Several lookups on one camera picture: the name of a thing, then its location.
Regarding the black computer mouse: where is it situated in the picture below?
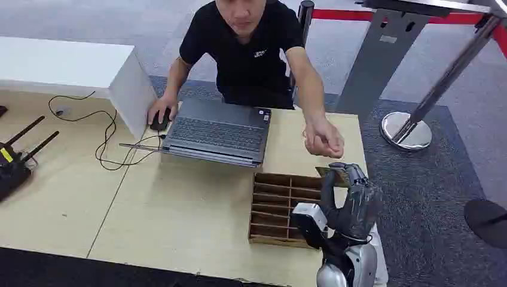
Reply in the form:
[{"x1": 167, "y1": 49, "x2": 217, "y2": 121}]
[{"x1": 149, "y1": 108, "x2": 173, "y2": 132}]

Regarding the grey metal stand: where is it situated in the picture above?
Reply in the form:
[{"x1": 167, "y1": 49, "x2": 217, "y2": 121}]
[{"x1": 335, "y1": 0, "x2": 507, "y2": 124}]

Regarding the chrome stanchion post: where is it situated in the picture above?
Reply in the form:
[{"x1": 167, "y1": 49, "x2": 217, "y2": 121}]
[{"x1": 380, "y1": 14, "x2": 505, "y2": 152}]

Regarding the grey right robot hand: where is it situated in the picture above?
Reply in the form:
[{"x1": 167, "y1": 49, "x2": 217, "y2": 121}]
[{"x1": 319, "y1": 161, "x2": 384, "y2": 242}]

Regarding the person's right hand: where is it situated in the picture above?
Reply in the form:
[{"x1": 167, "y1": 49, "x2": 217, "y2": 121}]
[{"x1": 147, "y1": 94, "x2": 179, "y2": 126}]

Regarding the black chair frame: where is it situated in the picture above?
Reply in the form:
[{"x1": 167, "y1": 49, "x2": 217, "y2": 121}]
[{"x1": 288, "y1": 0, "x2": 316, "y2": 108}]

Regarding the red barrier belt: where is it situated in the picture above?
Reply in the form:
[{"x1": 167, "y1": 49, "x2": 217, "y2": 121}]
[{"x1": 311, "y1": 8, "x2": 507, "y2": 60}]

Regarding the grey laptop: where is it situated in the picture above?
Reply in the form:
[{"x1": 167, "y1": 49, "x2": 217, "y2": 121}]
[{"x1": 118, "y1": 97, "x2": 273, "y2": 169}]

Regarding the black cable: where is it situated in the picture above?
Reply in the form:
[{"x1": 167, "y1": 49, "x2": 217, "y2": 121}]
[{"x1": 48, "y1": 91, "x2": 167, "y2": 172}]

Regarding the white desk shelf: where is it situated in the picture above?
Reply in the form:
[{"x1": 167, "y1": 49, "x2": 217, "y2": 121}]
[{"x1": 0, "y1": 36, "x2": 158, "y2": 140}]

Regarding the black round base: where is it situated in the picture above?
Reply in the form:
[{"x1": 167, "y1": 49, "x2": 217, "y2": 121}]
[{"x1": 464, "y1": 199, "x2": 507, "y2": 249}]

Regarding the brown printed card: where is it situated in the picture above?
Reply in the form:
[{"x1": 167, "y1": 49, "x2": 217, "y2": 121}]
[{"x1": 315, "y1": 166, "x2": 352, "y2": 188}]

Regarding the black router with antennas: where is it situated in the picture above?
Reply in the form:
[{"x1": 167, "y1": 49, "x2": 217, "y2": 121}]
[{"x1": 0, "y1": 115, "x2": 60, "y2": 203}]

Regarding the person's left hand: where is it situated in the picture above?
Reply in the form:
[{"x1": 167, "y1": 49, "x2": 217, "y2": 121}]
[{"x1": 304, "y1": 115, "x2": 346, "y2": 160}]

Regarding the person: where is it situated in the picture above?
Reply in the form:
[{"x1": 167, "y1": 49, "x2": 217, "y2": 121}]
[{"x1": 147, "y1": 0, "x2": 346, "y2": 160}]

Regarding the pale grey card reader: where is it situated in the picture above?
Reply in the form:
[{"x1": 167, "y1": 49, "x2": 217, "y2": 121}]
[{"x1": 369, "y1": 222, "x2": 389, "y2": 285}]

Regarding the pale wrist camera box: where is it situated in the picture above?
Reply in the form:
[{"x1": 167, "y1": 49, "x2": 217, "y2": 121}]
[{"x1": 291, "y1": 203, "x2": 329, "y2": 251}]

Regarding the wooden card box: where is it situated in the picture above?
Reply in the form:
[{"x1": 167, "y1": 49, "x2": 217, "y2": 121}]
[{"x1": 248, "y1": 172, "x2": 349, "y2": 249}]

